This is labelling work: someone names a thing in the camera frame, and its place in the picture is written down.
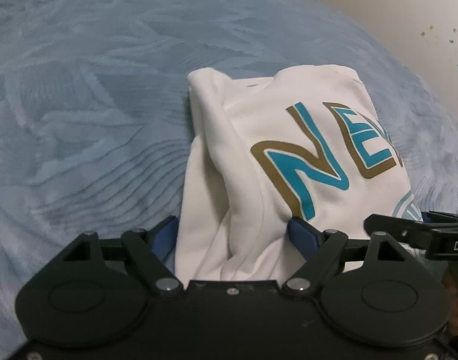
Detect white long-sleeve Nevada shirt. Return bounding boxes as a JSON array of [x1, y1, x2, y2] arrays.
[[174, 65, 422, 283]]

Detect blue textured bedspread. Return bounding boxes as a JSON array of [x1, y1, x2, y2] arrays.
[[0, 0, 458, 359]]

